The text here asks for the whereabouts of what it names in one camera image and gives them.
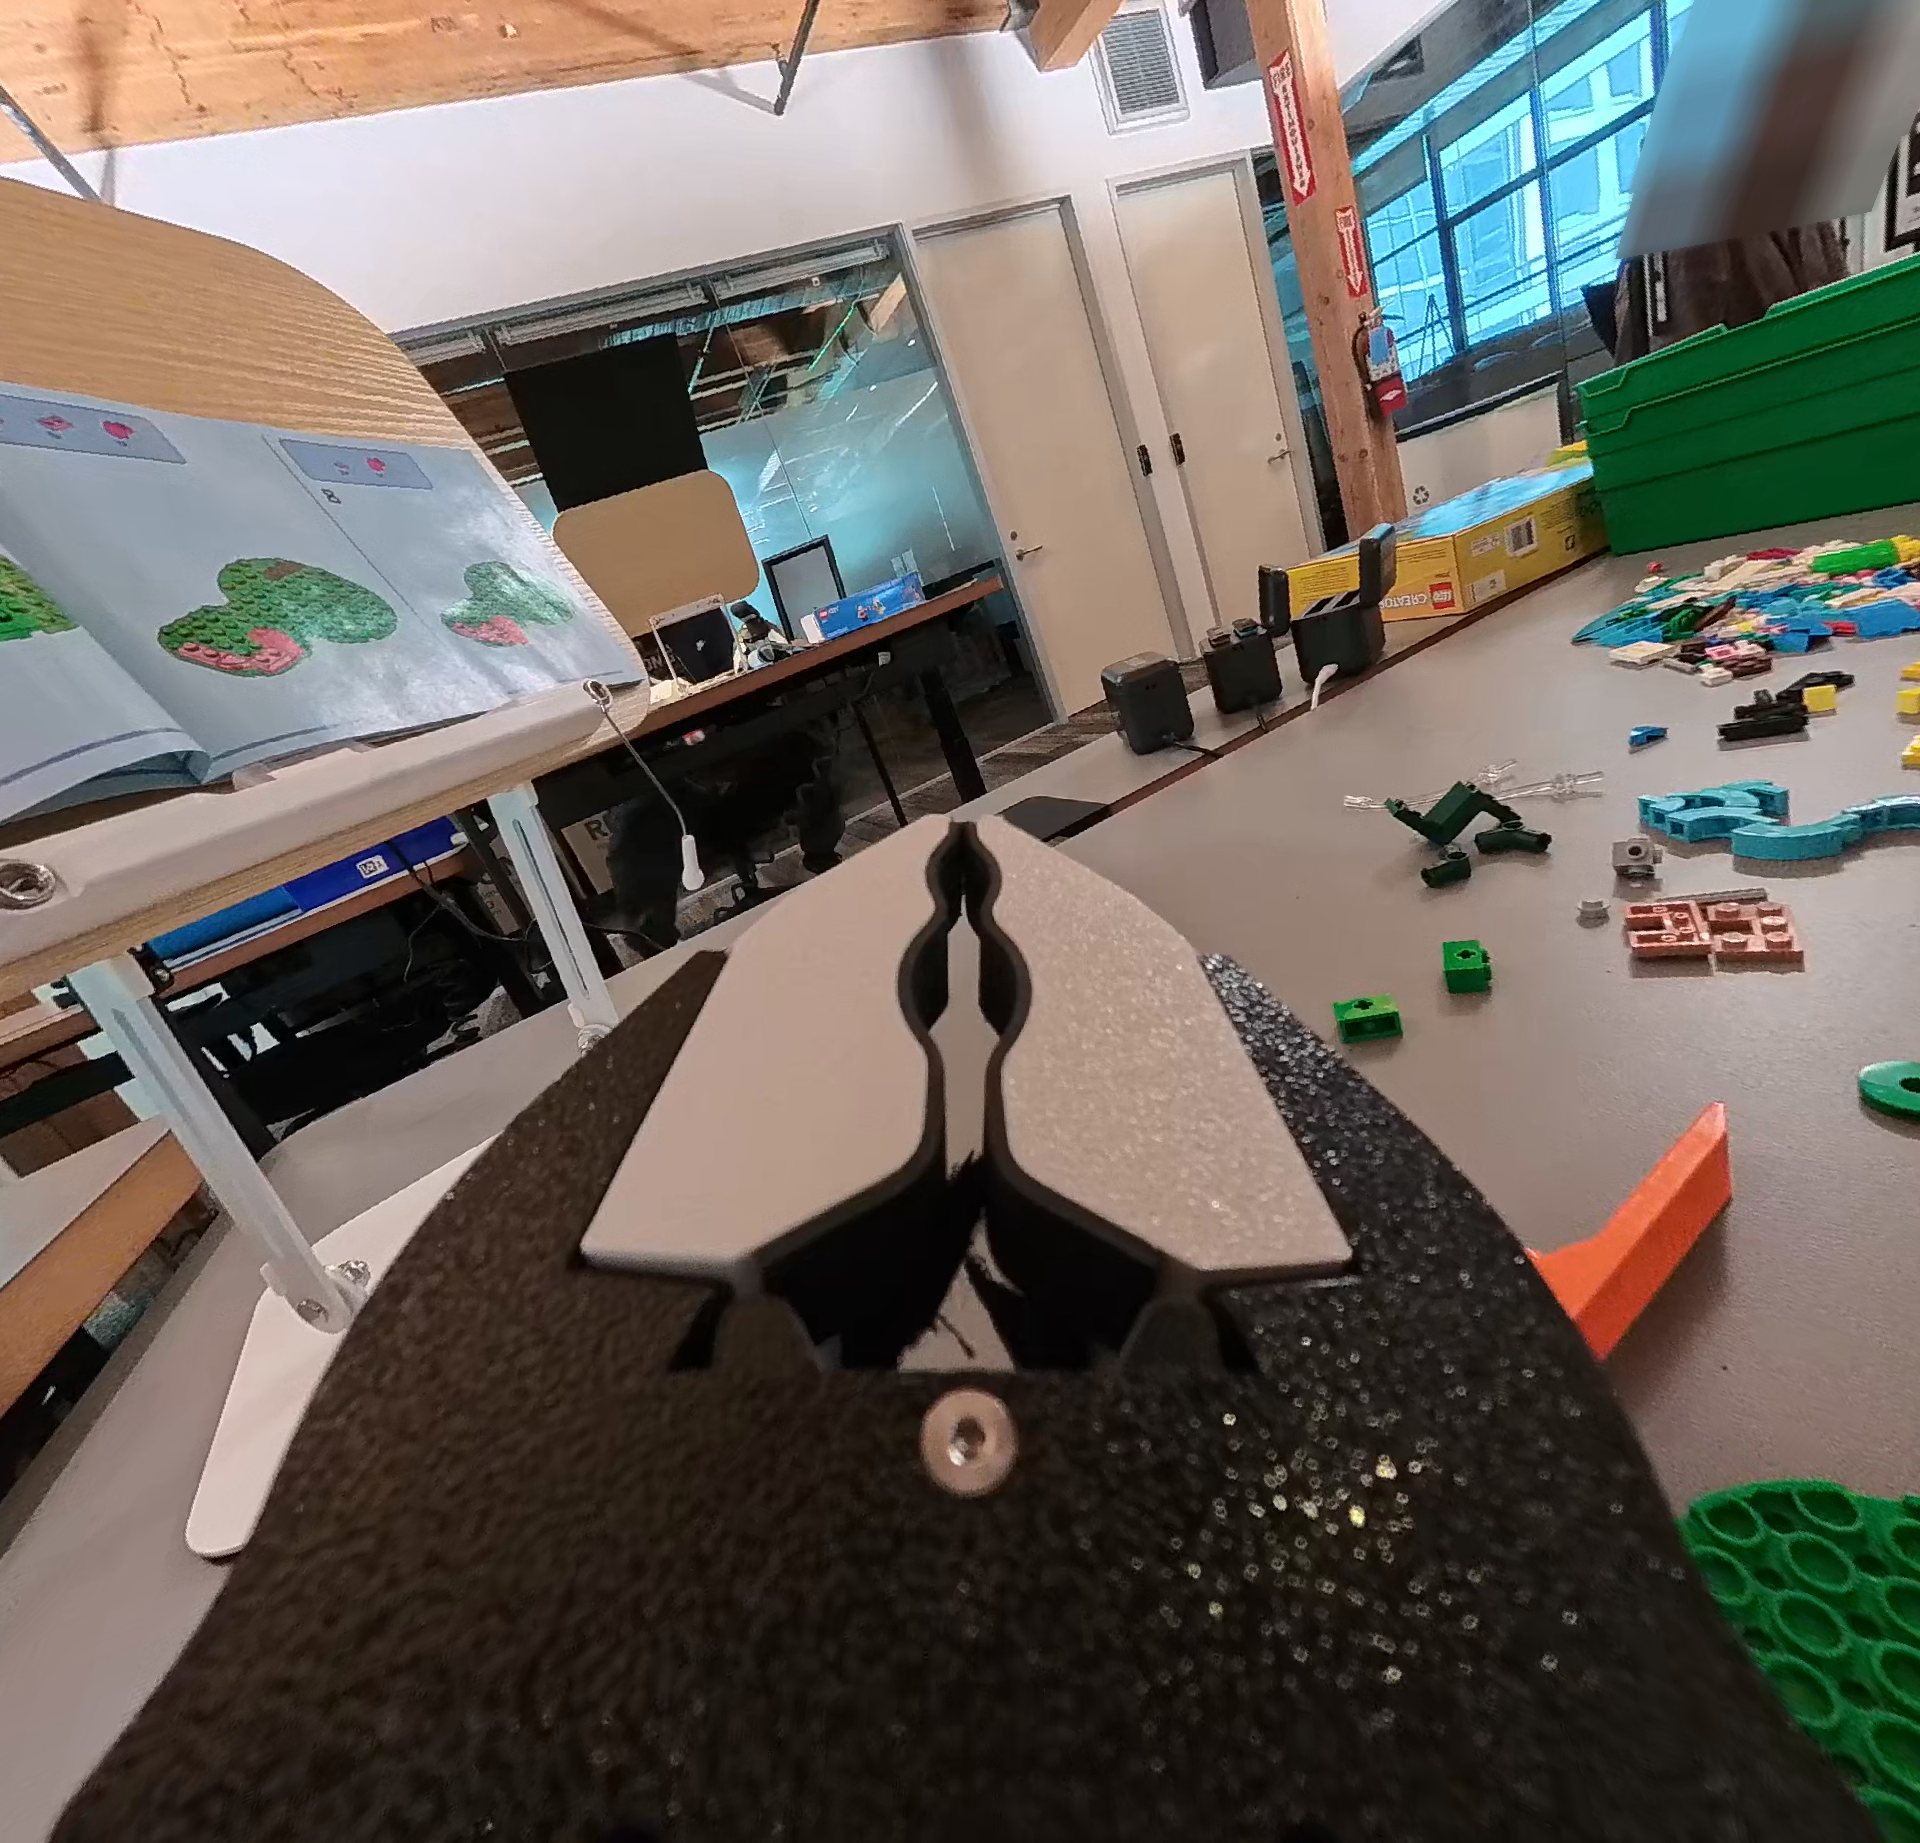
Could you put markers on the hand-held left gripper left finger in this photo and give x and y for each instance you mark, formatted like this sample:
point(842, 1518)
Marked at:
point(780, 1095)

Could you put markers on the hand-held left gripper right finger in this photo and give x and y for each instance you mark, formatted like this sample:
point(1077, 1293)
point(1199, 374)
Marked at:
point(1147, 1078)

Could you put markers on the small green lego brick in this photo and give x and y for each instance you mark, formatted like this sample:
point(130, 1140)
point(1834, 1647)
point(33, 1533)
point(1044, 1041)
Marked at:
point(1365, 1022)
point(1467, 966)

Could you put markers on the clear lego piece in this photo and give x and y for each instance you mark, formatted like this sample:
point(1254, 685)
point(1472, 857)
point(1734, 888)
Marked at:
point(1545, 785)
point(1371, 802)

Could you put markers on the small dark green lego piece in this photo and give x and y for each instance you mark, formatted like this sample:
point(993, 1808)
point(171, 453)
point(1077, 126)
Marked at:
point(1447, 870)

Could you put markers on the dark green lego assembly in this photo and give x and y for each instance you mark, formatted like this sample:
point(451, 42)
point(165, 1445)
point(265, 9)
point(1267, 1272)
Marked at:
point(1451, 812)

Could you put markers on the small grey lego brick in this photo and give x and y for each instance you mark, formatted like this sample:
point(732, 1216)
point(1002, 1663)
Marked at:
point(1636, 857)

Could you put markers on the pink lego plate assembly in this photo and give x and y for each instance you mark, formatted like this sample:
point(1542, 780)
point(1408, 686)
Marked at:
point(1726, 936)

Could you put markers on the teal curved lego piece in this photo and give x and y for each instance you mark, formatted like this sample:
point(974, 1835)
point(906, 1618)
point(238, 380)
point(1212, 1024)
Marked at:
point(1801, 840)
point(1687, 815)

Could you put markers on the yellow lego box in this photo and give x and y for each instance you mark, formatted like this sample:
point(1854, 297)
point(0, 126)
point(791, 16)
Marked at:
point(1471, 553)

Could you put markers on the black lego piece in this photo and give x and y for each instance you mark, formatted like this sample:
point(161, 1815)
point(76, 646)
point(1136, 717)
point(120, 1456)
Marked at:
point(1762, 718)
point(1818, 680)

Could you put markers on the open lego instruction booklet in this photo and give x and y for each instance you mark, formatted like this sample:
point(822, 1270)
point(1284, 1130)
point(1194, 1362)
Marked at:
point(300, 524)

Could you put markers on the pile of mixed lego bricks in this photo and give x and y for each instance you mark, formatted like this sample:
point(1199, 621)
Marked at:
point(1771, 614)

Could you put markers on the large green lego plate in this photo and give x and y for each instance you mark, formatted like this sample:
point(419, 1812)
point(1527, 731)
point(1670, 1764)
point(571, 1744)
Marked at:
point(1830, 1618)

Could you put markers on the black charger box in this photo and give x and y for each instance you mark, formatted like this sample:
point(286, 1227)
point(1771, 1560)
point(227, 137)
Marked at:
point(1147, 700)
point(1242, 669)

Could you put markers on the wooden office desk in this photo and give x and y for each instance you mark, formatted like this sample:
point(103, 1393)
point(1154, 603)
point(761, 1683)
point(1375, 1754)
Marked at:
point(841, 659)

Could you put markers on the laptop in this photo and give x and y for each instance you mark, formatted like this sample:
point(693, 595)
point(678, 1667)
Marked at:
point(693, 646)

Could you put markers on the black charger box open lid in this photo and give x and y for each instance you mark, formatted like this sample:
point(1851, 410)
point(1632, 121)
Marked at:
point(1340, 635)

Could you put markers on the blue cardboard box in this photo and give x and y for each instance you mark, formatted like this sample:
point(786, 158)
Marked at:
point(871, 610)

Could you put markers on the computer monitor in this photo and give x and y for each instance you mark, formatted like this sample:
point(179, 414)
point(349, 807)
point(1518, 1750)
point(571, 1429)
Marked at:
point(798, 583)

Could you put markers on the orange brick separator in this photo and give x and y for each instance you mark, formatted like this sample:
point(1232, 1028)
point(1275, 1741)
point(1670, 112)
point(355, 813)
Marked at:
point(1650, 1228)

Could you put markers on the rounded beige board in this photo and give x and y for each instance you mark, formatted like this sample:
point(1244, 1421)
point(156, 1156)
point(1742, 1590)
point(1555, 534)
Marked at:
point(651, 553)

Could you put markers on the blue plastic crate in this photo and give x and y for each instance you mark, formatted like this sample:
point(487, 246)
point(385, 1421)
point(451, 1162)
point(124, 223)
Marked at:
point(256, 915)

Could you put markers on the white door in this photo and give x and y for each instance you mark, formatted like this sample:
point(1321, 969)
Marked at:
point(1021, 449)
point(1215, 374)

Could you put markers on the red fire extinguisher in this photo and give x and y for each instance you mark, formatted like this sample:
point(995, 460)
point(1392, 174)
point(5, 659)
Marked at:
point(1380, 365)

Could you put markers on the red sign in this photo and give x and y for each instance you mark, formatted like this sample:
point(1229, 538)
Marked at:
point(1286, 126)
point(1351, 254)

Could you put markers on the green plastic storage bin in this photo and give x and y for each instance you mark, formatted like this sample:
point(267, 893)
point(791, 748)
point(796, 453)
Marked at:
point(1756, 434)

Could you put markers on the large glass window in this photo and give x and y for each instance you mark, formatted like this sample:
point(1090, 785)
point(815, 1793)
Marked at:
point(1500, 194)

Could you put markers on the white air vent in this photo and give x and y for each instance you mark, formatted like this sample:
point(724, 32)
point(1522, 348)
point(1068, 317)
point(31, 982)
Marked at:
point(1141, 61)

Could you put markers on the black wall panel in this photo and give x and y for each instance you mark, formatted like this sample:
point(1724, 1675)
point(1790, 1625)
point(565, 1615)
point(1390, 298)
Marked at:
point(601, 419)

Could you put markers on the wooden post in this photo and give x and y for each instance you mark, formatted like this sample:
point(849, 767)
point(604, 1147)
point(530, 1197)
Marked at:
point(1321, 374)

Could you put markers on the wooden book stand white frame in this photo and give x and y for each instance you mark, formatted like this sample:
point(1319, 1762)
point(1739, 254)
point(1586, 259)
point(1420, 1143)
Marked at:
point(181, 314)

